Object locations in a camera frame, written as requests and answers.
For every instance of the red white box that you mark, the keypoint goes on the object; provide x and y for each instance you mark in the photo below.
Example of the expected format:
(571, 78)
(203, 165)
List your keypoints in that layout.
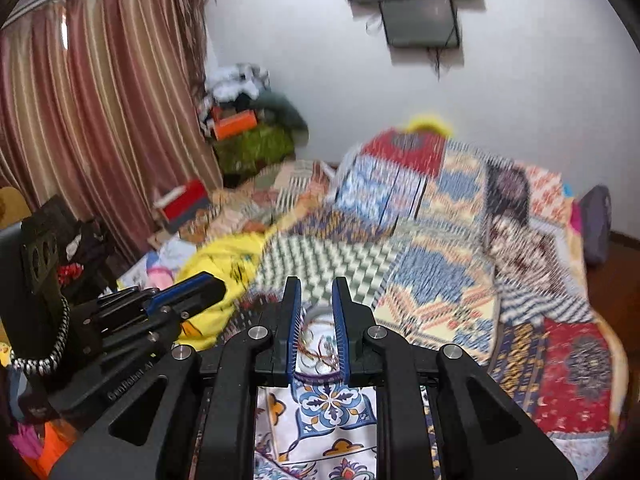
(181, 204)

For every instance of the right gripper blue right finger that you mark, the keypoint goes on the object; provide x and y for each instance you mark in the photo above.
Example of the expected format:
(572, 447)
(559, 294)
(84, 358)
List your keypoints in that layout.
(440, 415)

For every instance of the colourful patchwork bed cover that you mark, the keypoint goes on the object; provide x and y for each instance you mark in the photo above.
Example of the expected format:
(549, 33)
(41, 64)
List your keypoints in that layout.
(446, 244)

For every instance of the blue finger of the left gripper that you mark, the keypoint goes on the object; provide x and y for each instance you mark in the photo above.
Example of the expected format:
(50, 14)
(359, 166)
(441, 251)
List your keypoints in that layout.
(193, 295)

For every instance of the pile of white clothes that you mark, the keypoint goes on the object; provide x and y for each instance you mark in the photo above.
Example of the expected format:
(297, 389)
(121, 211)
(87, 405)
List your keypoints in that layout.
(237, 85)

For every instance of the small dark wall monitor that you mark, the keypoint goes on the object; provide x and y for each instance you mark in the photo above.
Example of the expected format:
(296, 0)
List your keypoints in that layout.
(414, 24)

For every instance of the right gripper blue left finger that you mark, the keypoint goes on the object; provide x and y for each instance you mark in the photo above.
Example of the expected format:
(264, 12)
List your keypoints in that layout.
(193, 414)

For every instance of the orange box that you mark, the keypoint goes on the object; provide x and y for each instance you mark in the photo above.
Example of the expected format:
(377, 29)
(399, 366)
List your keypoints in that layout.
(226, 127)

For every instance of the green patterned cloth cover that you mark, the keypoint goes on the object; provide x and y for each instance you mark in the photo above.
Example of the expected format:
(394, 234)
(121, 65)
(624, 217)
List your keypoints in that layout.
(248, 152)

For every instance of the striped red beige curtain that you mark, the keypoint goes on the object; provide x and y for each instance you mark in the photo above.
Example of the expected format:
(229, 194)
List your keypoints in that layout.
(98, 106)

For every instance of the dark grey backpack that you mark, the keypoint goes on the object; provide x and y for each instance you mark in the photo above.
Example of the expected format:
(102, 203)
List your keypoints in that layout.
(596, 212)

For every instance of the striped patchwork cloth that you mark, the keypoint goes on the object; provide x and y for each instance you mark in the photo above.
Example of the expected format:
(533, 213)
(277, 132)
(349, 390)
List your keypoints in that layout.
(293, 187)

